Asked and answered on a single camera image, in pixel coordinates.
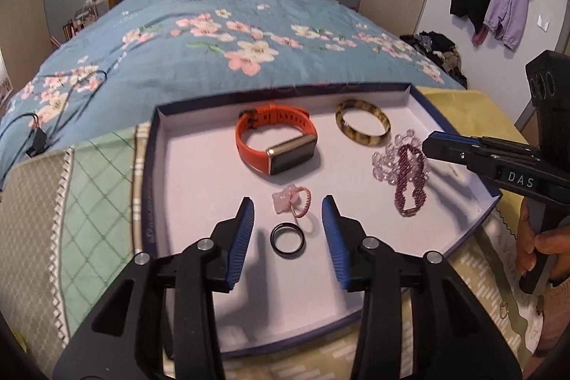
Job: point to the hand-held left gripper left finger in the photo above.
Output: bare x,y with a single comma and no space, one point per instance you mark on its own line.
240,248

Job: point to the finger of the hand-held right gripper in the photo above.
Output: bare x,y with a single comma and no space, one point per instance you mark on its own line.
449,155
454,138

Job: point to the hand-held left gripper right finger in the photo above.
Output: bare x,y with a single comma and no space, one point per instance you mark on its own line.
334,246

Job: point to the dark blue cardboard tray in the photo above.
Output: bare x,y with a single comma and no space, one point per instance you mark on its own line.
200,166

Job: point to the orange smart watch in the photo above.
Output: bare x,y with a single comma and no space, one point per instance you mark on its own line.
242,139

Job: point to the tortoiseshell bangle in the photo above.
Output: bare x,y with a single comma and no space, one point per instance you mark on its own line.
343,125

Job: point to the person's right forearm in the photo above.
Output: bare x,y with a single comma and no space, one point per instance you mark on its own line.
556,317

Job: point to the person's right hand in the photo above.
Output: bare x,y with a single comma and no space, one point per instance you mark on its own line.
525,237

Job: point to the pile of dark clothes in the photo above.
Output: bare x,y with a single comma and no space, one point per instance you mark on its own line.
434,50

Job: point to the purple jacket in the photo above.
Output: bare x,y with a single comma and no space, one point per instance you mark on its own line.
512,1

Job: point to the green lattice blanket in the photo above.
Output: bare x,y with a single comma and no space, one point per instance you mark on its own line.
98,202

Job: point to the bed with floral blue duvet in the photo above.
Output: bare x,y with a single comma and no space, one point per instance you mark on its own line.
200,64

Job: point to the bedside clutter of bottles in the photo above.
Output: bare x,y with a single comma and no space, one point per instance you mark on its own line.
82,19

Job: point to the white wall socket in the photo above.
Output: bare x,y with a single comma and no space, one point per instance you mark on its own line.
95,0

